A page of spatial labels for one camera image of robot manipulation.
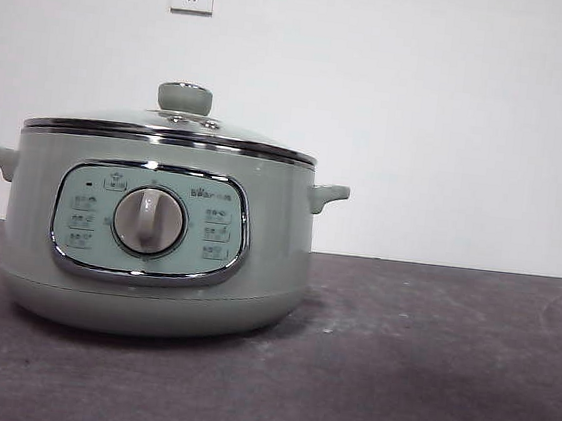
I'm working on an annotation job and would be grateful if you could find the pale green electric cooking pot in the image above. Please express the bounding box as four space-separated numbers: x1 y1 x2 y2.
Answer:
0 123 355 358

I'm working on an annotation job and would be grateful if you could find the glass lid with green knob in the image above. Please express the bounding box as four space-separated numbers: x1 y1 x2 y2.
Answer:
20 64 323 168

